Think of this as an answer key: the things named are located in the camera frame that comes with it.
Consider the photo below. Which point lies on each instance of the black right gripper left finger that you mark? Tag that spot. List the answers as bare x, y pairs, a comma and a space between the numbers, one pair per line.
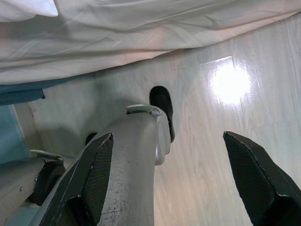
80, 188

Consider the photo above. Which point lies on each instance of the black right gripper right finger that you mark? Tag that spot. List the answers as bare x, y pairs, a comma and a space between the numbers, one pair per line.
263, 186

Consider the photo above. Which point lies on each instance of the black robot left foot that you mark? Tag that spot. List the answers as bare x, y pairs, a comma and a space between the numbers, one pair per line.
90, 139

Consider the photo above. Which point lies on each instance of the black robot foot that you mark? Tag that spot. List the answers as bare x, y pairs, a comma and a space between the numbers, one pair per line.
162, 101
90, 139

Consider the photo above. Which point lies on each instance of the silver robot right leg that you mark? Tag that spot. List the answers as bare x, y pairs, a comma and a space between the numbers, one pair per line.
131, 164

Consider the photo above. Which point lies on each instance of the silver robot leg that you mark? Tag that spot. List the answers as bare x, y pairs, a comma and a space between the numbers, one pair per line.
131, 164
14, 174

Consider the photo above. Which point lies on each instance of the silver robot left leg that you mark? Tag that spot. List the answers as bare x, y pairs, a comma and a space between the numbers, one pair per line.
14, 174

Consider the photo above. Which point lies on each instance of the black robot right foot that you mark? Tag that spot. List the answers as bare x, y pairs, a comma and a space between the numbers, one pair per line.
162, 101

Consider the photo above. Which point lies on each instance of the white bed sheet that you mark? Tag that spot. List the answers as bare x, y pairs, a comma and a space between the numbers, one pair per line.
117, 35

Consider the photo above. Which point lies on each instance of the dark blue bed frame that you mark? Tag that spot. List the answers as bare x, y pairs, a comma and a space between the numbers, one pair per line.
18, 94

